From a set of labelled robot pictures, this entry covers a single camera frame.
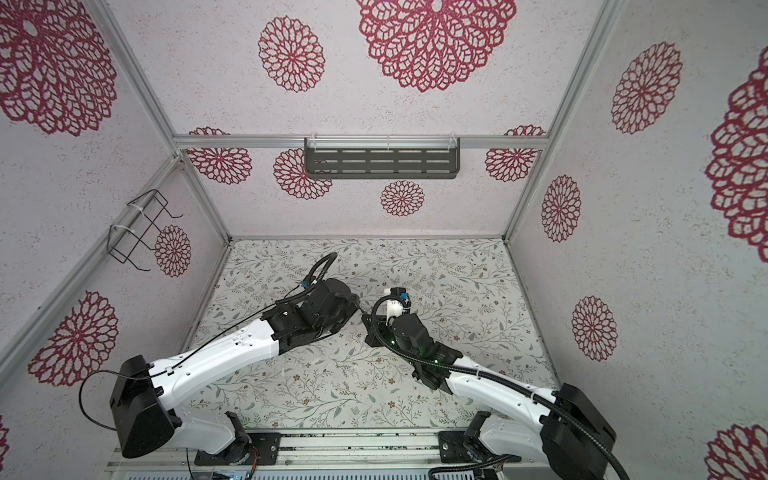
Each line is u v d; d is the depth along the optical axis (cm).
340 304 58
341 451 75
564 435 40
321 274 57
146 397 40
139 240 77
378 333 58
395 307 69
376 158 96
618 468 37
